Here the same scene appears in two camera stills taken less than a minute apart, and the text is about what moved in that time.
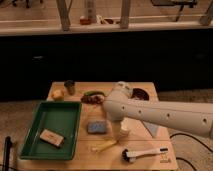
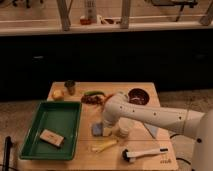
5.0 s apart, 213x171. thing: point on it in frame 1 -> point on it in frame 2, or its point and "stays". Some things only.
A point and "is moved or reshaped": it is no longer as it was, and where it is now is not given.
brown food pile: (92, 99) stays
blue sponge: (96, 127) is moved or reshaped
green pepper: (94, 93) stays
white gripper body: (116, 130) -> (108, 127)
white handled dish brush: (129, 156) stays
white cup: (125, 125) stays
